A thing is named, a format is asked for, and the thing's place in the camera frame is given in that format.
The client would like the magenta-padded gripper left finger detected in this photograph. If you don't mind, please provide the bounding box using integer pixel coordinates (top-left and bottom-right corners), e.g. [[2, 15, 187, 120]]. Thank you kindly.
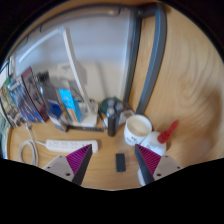
[[42, 143, 94, 186]]

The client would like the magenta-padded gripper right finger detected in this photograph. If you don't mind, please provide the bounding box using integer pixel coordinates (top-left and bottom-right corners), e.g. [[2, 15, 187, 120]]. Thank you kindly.
[[134, 143, 184, 186]]

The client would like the black charger block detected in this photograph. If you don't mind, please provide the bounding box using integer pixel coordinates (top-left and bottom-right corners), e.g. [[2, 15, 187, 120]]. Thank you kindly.
[[115, 152, 127, 173]]

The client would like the white power strip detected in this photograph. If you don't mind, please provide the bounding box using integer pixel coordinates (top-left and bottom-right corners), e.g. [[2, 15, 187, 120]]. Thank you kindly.
[[44, 138, 100, 155]]

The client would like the white bottle with red cap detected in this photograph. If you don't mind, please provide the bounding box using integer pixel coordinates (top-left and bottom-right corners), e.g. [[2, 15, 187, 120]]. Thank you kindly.
[[139, 119, 180, 158]]

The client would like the dark ruler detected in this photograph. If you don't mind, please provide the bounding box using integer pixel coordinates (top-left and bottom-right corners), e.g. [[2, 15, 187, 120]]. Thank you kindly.
[[68, 125, 105, 133]]

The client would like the white mug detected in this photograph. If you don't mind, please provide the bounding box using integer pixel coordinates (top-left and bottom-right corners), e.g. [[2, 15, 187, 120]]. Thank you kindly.
[[123, 114, 153, 147]]

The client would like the light blue tall box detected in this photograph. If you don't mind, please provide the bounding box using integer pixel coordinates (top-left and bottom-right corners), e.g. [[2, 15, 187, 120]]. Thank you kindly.
[[58, 88, 83, 124]]

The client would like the small white case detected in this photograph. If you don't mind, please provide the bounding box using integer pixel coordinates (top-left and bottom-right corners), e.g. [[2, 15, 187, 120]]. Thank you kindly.
[[118, 109, 136, 125]]

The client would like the black electric shaver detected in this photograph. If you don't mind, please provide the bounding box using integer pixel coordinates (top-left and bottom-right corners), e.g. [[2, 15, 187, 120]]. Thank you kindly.
[[105, 101, 124, 138]]

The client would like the blue robot model kit box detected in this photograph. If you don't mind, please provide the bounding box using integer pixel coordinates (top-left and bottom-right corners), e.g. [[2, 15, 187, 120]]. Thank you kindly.
[[8, 66, 50, 124]]

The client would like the green tree figure set box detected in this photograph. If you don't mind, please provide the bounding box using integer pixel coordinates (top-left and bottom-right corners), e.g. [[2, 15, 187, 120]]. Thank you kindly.
[[0, 78, 26, 129]]

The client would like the green round container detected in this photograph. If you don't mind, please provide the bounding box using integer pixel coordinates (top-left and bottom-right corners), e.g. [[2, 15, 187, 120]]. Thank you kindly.
[[99, 96, 125, 116]]

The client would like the white desk lamp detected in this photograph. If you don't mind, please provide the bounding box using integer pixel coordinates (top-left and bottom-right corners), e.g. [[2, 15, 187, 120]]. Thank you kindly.
[[16, 26, 99, 128]]

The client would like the white power strip cable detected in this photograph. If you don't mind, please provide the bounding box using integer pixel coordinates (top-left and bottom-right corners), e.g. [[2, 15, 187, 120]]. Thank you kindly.
[[18, 123, 48, 167]]

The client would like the grey metal desk frame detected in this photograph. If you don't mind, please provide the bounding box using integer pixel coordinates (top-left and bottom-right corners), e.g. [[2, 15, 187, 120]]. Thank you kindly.
[[39, 2, 168, 116]]

